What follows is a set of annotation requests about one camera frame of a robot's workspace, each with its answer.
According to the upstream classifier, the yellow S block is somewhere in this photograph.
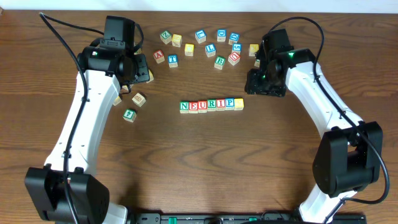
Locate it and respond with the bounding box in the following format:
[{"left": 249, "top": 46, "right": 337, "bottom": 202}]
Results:
[{"left": 234, "top": 98, "right": 244, "bottom": 110}]

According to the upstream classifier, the blue P block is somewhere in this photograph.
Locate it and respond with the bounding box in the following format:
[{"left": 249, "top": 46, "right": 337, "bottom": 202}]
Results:
[{"left": 225, "top": 98, "right": 235, "bottom": 110}]

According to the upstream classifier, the green N block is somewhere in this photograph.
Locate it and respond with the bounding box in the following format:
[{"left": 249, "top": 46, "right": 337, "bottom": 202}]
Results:
[{"left": 179, "top": 101, "right": 189, "bottom": 113}]

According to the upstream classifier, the red I block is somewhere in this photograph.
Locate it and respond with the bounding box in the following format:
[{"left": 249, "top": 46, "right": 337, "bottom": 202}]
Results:
[{"left": 216, "top": 98, "right": 226, "bottom": 111}]

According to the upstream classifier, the red E block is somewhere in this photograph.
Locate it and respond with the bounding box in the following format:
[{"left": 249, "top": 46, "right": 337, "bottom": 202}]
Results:
[{"left": 188, "top": 101, "right": 198, "bottom": 113}]

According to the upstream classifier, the green R block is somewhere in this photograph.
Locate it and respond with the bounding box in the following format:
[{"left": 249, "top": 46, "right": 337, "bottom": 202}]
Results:
[{"left": 207, "top": 99, "right": 216, "bottom": 112}]

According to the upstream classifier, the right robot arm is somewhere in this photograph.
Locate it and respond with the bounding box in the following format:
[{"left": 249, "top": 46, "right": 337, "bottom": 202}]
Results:
[{"left": 245, "top": 45, "right": 386, "bottom": 223}]

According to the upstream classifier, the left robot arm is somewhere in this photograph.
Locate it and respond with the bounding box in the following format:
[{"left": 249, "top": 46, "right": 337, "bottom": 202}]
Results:
[{"left": 24, "top": 47, "right": 150, "bottom": 223}]

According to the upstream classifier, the yellow O block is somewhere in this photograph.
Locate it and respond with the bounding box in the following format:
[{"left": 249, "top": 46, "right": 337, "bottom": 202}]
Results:
[{"left": 147, "top": 70, "right": 154, "bottom": 83}]

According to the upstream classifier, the green J block right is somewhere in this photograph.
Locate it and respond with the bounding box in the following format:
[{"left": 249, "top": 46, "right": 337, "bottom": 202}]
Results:
[{"left": 254, "top": 59, "right": 260, "bottom": 68}]

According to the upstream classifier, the yellow K block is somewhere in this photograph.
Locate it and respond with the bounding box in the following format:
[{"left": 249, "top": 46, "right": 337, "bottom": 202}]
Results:
[{"left": 121, "top": 85, "right": 132, "bottom": 93}]

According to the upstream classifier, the pineapple picture block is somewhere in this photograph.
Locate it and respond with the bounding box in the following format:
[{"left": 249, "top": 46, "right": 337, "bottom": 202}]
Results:
[{"left": 132, "top": 93, "right": 146, "bottom": 107}]

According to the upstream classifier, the red A block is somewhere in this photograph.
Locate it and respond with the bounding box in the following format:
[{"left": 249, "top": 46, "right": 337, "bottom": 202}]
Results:
[{"left": 153, "top": 50, "right": 165, "bottom": 63}]

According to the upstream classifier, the blue T block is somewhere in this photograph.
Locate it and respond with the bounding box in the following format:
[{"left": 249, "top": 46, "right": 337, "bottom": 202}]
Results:
[{"left": 167, "top": 54, "right": 178, "bottom": 68}]

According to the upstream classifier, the yellow block right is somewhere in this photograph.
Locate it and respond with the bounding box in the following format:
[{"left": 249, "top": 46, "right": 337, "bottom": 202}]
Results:
[{"left": 249, "top": 44, "right": 259, "bottom": 57}]

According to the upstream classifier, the yellow G block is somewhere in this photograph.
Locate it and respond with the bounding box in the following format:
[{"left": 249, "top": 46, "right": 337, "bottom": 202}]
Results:
[{"left": 113, "top": 96, "right": 122, "bottom": 106}]

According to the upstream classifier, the red upside-down U block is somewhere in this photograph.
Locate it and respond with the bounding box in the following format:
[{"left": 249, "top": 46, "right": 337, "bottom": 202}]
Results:
[{"left": 228, "top": 52, "right": 241, "bottom": 66}]

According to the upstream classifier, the green 4 block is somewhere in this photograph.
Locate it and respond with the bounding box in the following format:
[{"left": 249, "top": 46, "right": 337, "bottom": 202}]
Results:
[{"left": 123, "top": 109, "right": 137, "bottom": 123}]

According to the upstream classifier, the green Z block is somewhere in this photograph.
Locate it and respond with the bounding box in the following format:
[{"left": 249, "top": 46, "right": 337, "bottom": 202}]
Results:
[{"left": 160, "top": 30, "right": 172, "bottom": 45}]

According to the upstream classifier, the blue 5 block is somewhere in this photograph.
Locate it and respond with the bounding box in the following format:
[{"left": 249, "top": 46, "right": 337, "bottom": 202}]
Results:
[{"left": 231, "top": 43, "right": 242, "bottom": 54}]

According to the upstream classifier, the yellow block top row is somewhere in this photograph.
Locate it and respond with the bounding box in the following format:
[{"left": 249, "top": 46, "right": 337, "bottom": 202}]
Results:
[{"left": 172, "top": 34, "right": 182, "bottom": 47}]

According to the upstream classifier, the green B block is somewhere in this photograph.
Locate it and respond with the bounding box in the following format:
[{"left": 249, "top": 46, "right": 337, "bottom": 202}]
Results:
[{"left": 214, "top": 56, "right": 226, "bottom": 70}]

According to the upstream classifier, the yellow Q block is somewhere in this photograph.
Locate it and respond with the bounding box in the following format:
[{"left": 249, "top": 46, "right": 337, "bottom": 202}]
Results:
[{"left": 185, "top": 44, "right": 195, "bottom": 57}]

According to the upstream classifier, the blue D block tilted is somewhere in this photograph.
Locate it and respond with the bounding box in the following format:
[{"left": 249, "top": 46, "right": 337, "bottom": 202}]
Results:
[{"left": 228, "top": 32, "right": 240, "bottom": 45}]

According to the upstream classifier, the blue L block lower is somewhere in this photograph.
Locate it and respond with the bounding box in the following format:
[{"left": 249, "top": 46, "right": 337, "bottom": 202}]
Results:
[{"left": 205, "top": 44, "right": 216, "bottom": 57}]

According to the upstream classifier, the blue l block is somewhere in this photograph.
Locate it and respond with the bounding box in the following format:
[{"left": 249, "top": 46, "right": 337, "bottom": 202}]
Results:
[
  {"left": 195, "top": 30, "right": 206, "bottom": 44},
  {"left": 205, "top": 44, "right": 216, "bottom": 57}
]

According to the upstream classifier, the blue D block upright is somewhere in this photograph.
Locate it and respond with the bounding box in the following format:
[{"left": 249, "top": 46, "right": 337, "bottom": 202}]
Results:
[{"left": 216, "top": 29, "right": 226, "bottom": 42}]

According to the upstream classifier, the blue L block top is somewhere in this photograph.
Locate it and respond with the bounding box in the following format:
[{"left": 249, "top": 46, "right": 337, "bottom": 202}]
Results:
[{"left": 195, "top": 30, "right": 206, "bottom": 44}]

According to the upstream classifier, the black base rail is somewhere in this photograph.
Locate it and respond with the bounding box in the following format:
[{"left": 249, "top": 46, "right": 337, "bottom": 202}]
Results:
[{"left": 127, "top": 212, "right": 368, "bottom": 224}]

